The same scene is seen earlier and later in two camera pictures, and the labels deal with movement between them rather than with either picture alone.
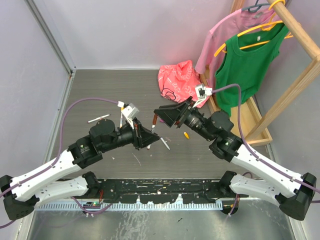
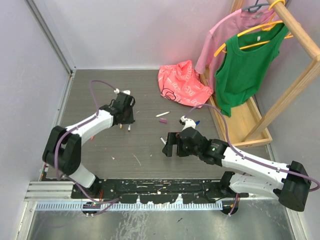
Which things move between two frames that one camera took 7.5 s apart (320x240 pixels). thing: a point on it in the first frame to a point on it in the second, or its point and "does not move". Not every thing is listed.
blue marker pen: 165,142 does not move
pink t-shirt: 207,62 does not move
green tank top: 247,56 does not move
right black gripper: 169,113 to 171,139
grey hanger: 254,8 does not move
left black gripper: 142,136 to 130,120
